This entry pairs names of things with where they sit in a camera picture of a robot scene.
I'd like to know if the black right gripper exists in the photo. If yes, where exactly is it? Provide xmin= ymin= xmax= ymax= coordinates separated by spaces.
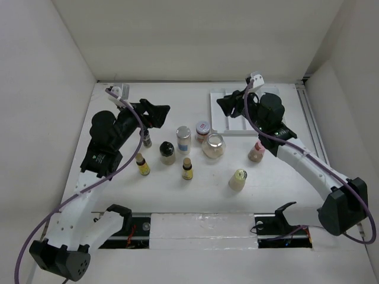
xmin=216 ymin=86 xmax=267 ymax=131

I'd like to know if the small dark pepper bottle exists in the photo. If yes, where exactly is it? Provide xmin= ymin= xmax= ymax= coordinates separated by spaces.
xmin=143 ymin=129 xmax=152 ymax=148

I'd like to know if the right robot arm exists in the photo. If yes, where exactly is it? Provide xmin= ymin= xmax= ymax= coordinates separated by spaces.
xmin=217 ymin=89 xmax=375 ymax=236

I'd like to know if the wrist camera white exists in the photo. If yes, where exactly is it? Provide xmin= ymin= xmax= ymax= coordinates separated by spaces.
xmin=245 ymin=72 xmax=265 ymax=92
xmin=105 ymin=83 xmax=130 ymax=108

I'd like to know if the yellow-cap spice bottle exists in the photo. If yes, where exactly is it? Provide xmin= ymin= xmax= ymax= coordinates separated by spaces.
xmin=229 ymin=169 xmax=248 ymax=192

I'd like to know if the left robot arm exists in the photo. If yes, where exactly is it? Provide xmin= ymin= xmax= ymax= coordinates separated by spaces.
xmin=29 ymin=99 xmax=170 ymax=282

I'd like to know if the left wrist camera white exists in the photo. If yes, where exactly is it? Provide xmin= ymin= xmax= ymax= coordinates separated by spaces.
xmin=105 ymin=83 xmax=130 ymax=108

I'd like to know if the clear glass jar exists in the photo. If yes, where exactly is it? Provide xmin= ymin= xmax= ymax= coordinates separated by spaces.
xmin=202 ymin=133 xmax=226 ymax=159

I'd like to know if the pink-cap spice bottle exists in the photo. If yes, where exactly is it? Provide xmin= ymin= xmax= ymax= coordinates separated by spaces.
xmin=248 ymin=140 xmax=265 ymax=163

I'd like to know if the white divided organizer tray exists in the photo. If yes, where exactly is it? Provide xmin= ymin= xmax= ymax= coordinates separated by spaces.
xmin=208 ymin=87 xmax=281 ymax=137

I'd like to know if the black-cap round spice jar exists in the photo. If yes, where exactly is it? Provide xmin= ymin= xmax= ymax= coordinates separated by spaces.
xmin=159 ymin=141 xmax=176 ymax=166

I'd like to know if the yellow-label cork bottle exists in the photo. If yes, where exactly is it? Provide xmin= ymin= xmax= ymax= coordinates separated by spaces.
xmin=135 ymin=153 xmax=150 ymax=176
xmin=182 ymin=157 xmax=193 ymax=180

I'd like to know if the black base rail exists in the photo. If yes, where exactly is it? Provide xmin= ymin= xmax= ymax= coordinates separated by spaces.
xmin=101 ymin=214 xmax=313 ymax=250

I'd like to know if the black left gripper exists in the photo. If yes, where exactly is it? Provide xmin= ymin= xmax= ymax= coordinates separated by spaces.
xmin=111 ymin=99 xmax=169 ymax=150

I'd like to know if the tall silver-lid sesame jar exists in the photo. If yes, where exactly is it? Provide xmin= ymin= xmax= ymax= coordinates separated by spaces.
xmin=176 ymin=125 xmax=191 ymax=155

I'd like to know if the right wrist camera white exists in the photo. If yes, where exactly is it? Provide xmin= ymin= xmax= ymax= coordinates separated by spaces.
xmin=245 ymin=72 xmax=265 ymax=92

